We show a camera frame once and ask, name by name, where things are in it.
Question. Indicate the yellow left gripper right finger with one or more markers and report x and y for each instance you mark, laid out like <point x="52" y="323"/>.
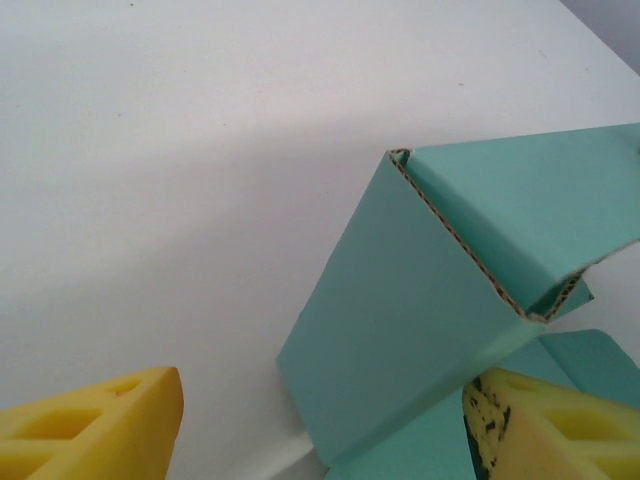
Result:
<point x="550" y="440"/>

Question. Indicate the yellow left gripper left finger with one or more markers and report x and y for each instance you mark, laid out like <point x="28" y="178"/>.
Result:
<point x="100" y="430"/>

